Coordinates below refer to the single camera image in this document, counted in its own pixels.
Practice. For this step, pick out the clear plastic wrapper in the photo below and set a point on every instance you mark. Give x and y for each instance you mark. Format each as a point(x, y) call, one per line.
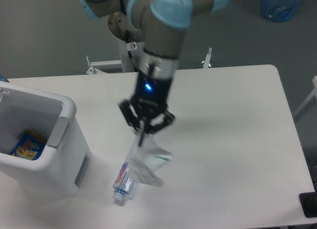
point(145, 158)

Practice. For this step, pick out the blue plastic bag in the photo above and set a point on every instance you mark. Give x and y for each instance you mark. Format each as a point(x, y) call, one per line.
point(279, 10)

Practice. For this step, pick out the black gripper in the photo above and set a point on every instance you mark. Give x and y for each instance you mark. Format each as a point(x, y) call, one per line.
point(149, 102)

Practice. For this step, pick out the blue object at left edge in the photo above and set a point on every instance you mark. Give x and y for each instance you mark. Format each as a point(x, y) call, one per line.
point(3, 79)

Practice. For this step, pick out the blue and yellow snack packet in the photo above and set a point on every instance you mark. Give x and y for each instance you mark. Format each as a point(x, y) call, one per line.
point(30, 146)

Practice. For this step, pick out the black device at table edge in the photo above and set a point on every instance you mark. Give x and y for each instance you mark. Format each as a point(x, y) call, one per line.
point(309, 204)

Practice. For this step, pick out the crushed clear plastic water bottle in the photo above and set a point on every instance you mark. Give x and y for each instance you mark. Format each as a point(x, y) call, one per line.
point(124, 186)

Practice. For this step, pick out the white pedestal base frame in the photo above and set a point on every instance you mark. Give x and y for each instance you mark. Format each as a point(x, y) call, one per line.
point(104, 64)

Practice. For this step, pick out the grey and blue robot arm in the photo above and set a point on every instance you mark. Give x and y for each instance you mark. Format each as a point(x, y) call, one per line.
point(164, 24)

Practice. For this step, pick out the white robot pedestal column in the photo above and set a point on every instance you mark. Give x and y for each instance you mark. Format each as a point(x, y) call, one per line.
point(130, 41)

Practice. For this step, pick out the white plastic trash can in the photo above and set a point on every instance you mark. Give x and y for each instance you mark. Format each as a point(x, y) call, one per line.
point(63, 162)

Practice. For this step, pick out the white frame at right edge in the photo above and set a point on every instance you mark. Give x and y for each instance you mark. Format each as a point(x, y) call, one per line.
point(307, 103)

